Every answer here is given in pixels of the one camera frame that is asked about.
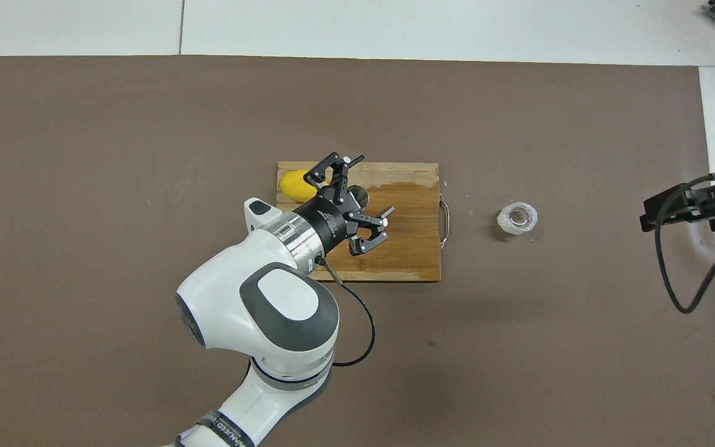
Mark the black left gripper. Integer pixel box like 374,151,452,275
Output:
297,151,397,257

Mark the clear glass cup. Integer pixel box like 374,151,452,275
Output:
497,201,539,236

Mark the yellow lemon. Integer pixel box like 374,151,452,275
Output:
279,169,327,204

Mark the wooden cutting board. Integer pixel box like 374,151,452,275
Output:
274,161,451,283

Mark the brown table mat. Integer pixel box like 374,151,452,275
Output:
0,55,715,447

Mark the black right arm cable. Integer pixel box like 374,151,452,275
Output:
654,173,715,314

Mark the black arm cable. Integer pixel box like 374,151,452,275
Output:
317,255,375,367
654,173,715,314

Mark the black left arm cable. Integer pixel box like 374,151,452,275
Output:
317,255,375,367

